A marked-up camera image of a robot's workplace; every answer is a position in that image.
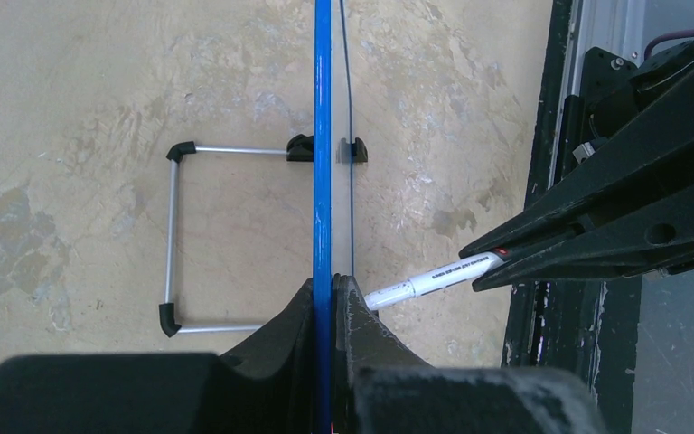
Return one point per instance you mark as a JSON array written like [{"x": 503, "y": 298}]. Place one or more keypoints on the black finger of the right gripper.
[
  {"x": 659, "y": 236},
  {"x": 650, "y": 158}
]

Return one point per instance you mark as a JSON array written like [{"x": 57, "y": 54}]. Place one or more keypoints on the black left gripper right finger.
[{"x": 381, "y": 386}]

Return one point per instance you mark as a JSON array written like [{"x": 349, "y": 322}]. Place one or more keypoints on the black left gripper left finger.
[{"x": 262, "y": 385}]

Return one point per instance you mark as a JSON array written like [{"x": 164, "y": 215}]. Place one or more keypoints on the white marker pen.
[{"x": 470, "y": 268}]

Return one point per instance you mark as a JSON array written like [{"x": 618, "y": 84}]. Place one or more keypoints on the blue framed whiteboard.
[{"x": 333, "y": 251}]

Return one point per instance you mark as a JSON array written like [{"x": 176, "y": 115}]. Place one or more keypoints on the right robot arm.
[{"x": 643, "y": 87}]

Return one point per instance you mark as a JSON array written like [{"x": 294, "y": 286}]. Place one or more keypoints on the whiteboard stand foot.
[{"x": 352, "y": 153}]

